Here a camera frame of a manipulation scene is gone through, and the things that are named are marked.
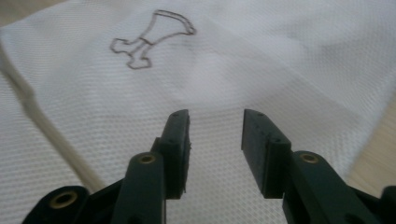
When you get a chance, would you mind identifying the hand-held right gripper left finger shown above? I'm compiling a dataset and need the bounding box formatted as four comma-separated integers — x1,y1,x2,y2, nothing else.
110,108,191,224

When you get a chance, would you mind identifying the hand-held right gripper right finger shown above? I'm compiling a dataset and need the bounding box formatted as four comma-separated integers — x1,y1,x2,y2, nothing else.
241,108,383,224

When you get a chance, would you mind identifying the white mesh laundry bag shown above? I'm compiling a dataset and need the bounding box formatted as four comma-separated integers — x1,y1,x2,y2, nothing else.
0,0,396,224

